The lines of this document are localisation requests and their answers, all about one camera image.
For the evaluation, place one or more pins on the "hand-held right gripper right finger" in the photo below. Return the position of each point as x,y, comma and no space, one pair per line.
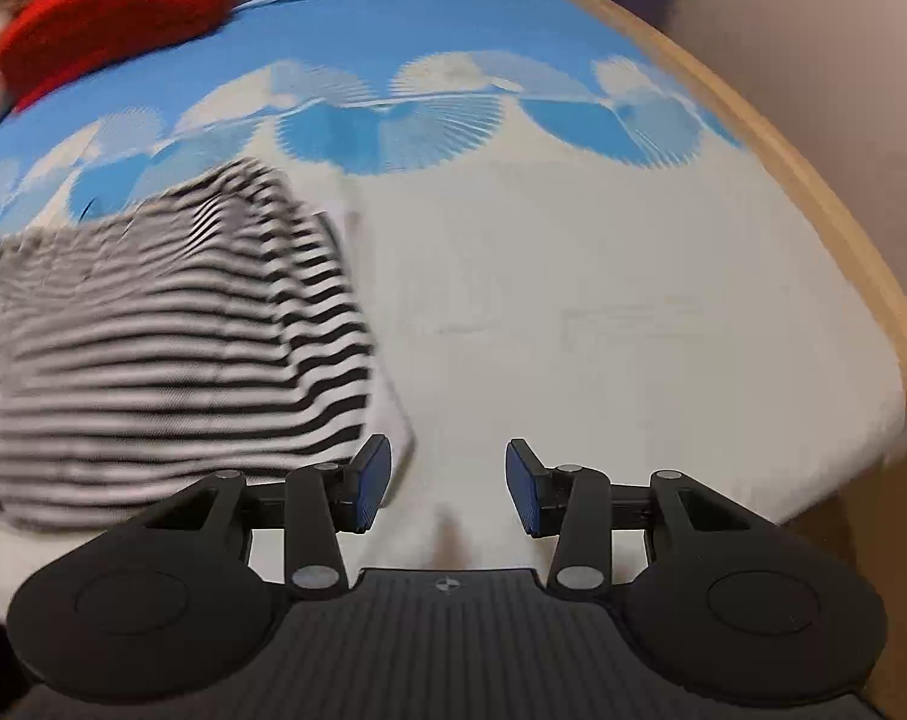
524,487

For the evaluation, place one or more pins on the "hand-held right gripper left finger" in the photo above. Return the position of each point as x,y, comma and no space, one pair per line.
371,484

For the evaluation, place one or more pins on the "black white striped shirt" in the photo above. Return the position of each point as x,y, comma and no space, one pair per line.
160,352

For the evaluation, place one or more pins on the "blue white printed bedsheet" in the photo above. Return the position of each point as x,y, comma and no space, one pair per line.
611,315

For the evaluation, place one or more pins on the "red knit garment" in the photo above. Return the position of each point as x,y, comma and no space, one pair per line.
123,7

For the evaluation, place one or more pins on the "wooden bed frame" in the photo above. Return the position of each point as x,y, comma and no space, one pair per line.
836,195

